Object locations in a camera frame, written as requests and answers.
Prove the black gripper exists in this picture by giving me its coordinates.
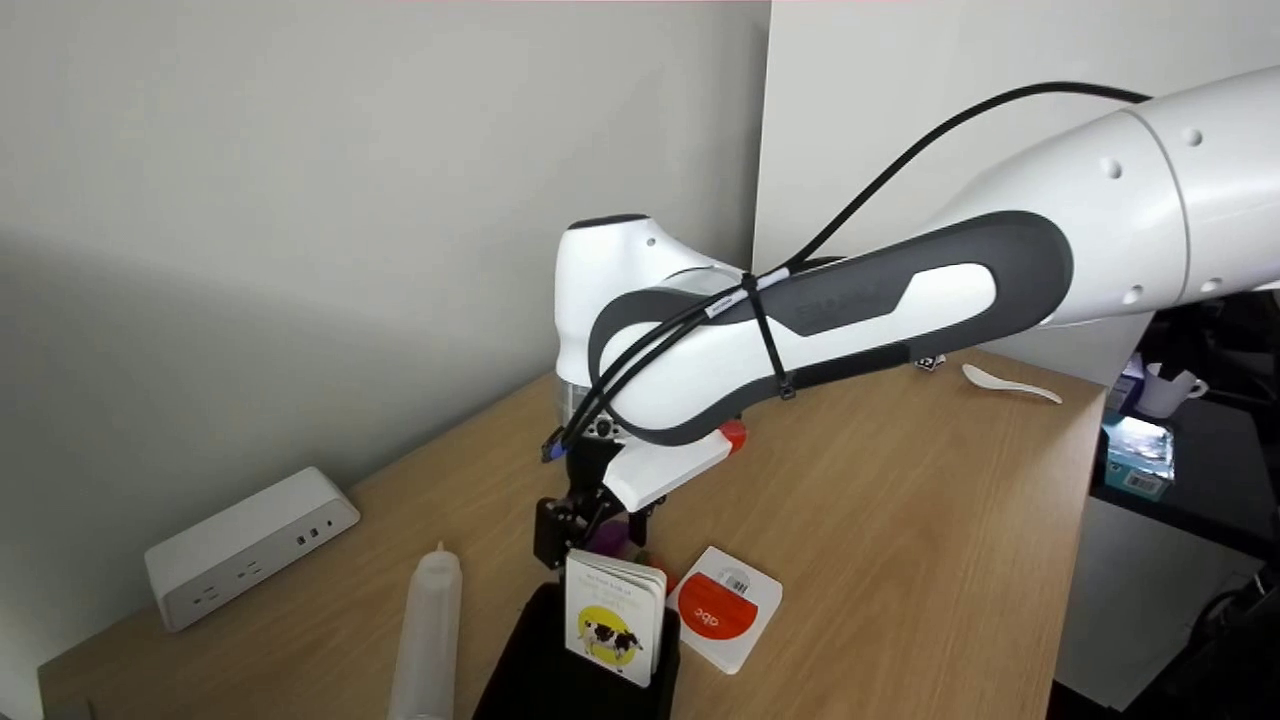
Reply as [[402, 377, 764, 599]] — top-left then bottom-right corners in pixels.
[[534, 438, 650, 567]]

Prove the yellow-white book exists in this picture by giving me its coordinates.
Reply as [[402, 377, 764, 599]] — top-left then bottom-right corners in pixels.
[[566, 547, 668, 688]]

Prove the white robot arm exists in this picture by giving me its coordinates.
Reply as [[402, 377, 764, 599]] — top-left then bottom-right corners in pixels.
[[534, 67, 1280, 563]]

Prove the purple grape plush toy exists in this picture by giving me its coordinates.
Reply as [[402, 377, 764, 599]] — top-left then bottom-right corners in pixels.
[[592, 519, 628, 556]]

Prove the black fabric box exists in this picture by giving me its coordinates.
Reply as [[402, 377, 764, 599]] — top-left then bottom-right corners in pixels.
[[473, 582, 681, 720]]

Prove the orange-white abc book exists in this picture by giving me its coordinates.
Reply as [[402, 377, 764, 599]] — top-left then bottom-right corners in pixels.
[[668, 544, 783, 675]]

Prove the white power strip box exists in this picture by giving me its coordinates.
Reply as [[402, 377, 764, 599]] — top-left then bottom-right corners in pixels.
[[143, 468, 361, 631]]

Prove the white plastic spoon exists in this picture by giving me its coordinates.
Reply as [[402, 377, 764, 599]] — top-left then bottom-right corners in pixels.
[[960, 363, 1063, 402]]

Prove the white measuring cup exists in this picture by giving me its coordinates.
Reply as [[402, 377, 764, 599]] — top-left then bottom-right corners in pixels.
[[1136, 363, 1207, 419]]

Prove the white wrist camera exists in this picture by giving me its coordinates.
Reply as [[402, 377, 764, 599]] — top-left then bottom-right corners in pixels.
[[603, 419, 748, 513]]

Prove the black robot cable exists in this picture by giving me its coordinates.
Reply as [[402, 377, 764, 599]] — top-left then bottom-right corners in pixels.
[[541, 76, 1152, 468]]

